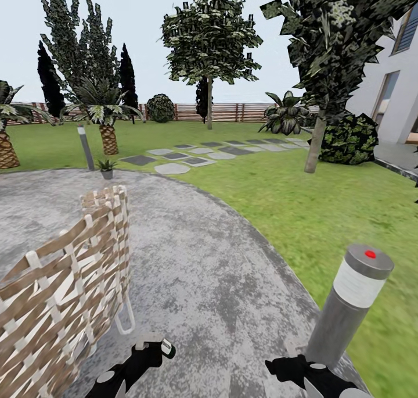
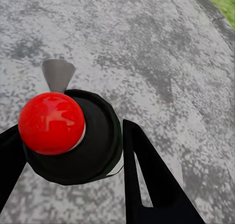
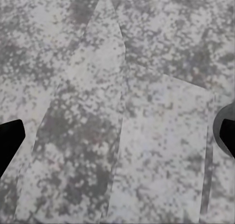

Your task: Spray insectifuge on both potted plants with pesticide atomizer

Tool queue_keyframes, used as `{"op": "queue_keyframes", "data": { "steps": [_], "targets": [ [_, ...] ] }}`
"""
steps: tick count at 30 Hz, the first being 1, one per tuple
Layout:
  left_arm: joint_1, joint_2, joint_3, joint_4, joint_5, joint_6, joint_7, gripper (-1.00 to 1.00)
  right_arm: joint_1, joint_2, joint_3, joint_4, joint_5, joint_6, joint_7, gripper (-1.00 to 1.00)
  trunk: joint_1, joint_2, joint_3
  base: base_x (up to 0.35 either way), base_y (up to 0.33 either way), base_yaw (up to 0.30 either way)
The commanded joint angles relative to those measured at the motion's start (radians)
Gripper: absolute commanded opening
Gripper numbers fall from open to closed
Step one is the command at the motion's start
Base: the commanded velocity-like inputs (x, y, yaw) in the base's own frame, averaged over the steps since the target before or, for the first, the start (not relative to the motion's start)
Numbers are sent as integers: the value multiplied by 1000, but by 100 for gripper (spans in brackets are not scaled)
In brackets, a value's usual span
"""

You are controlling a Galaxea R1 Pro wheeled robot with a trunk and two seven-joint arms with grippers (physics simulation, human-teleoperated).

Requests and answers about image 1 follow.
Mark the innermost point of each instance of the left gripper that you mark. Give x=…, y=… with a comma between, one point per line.
x=149, y=357

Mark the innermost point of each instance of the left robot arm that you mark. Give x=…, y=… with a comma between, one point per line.
x=116, y=382

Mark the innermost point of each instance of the fixed window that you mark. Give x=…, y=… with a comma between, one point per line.
x=385, y=97

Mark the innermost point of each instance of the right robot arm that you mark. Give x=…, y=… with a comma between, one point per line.
x=316, y=379

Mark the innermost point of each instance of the insectifuge atomizer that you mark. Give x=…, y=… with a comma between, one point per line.
x=168, y=349

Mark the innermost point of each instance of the garden chair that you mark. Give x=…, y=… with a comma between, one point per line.
x=52, y=317

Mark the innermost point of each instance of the pot plant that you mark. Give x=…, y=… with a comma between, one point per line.
x=106, y=169

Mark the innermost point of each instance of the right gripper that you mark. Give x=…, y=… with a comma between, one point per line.
x=285, y=368

